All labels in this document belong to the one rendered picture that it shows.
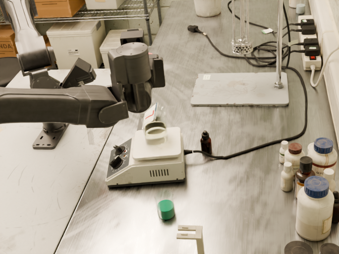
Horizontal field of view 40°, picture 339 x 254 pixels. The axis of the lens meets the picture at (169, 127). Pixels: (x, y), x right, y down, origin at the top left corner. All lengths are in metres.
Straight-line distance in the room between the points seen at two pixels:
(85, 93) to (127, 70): 0.09
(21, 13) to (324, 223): 0.86
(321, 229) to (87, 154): 0.66
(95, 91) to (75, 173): 0.44
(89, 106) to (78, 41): 2.63
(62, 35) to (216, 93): 2.14
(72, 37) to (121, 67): 2.63
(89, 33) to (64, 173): 2.21
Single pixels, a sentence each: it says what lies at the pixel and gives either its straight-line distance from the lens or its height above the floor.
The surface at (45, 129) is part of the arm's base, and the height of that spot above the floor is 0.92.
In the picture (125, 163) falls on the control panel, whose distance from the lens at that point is 1.17.
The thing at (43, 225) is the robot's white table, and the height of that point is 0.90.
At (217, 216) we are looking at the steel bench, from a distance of 1.09.
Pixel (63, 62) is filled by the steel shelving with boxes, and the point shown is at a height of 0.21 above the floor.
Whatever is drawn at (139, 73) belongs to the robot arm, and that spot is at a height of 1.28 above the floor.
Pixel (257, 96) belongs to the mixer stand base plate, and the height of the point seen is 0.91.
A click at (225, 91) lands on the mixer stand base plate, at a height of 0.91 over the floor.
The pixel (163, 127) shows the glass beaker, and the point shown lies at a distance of 1.14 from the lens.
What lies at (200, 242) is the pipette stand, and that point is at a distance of 0.90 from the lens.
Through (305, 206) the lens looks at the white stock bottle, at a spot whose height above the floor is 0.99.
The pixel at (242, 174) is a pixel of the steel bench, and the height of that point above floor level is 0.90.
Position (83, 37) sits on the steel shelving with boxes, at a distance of 3.44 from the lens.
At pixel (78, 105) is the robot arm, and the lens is 0.84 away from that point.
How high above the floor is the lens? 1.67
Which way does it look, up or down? 34 degrees down
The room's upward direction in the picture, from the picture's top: 8 degrees counter-clockwise
